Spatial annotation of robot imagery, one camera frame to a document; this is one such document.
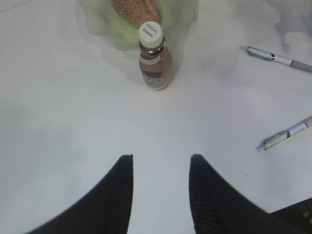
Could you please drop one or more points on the cream white pen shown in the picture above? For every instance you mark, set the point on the cream white pen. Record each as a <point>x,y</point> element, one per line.
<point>283,135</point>

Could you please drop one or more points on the brown drink bottle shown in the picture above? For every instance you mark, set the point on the brown drink bottle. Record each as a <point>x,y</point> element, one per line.
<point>155,60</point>

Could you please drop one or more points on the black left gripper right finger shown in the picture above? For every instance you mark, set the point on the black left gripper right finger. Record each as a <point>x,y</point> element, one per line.
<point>218,208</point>

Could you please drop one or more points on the teal white pen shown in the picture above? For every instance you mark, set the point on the teal white pen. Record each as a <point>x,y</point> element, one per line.
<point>263,55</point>

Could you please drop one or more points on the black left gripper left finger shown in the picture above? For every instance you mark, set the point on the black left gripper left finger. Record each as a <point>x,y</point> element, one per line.
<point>106,209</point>

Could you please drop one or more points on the sesame bread roll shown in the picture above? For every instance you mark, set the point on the sesame bread roll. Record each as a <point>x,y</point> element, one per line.
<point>137,11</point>

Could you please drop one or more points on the green ruffled glass plate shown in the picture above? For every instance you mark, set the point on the green ruffled glass plate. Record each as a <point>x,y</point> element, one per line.
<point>102,20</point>

